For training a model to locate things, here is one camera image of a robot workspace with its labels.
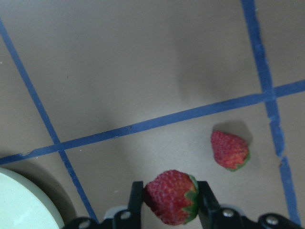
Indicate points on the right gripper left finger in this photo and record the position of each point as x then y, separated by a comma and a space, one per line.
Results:
130, 217

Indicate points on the pale green plate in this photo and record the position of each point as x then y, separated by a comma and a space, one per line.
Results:
25, 206

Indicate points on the red strawberry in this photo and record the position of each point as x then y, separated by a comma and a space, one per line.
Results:
173, 197
229, 151

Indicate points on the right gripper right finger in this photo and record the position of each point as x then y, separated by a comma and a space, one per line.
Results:
213, 215

